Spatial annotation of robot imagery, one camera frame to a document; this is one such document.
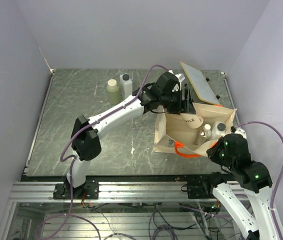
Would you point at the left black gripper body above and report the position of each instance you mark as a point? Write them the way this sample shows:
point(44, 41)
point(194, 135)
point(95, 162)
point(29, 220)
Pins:
point(174, 102)

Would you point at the beige round lid bottle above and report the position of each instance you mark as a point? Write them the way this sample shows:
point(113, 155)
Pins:
point(193, 121)

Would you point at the beige canvas tote bag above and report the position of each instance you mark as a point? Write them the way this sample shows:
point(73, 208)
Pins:
point(172, 134)

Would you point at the clear silver top bottle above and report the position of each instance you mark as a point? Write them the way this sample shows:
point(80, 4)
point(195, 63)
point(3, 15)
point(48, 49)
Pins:
point(202, 137)

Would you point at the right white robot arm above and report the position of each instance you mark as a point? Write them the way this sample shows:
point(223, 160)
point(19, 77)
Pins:
point(264, 223)

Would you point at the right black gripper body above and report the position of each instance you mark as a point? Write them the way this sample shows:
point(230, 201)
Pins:
point(225, 159)

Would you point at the aluminium rail frame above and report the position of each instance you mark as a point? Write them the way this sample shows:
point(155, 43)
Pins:
point(128, 184)

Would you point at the white bottle grey cap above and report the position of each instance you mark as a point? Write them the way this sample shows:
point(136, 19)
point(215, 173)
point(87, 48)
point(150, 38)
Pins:
point(218, 129)
point(126, 85)

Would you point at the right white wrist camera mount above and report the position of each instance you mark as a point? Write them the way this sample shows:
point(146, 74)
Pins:
point(239, 130)

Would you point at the white board wooden edge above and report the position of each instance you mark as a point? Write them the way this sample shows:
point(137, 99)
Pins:
point(200, 85)

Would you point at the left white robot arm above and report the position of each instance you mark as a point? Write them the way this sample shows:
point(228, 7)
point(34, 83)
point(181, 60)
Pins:
point(87, 132)

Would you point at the small white cap bottle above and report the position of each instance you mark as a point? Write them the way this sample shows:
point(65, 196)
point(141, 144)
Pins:
point(208, 130)

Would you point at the beige cap bottle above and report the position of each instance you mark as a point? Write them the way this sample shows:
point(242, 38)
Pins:
point(113, 92)

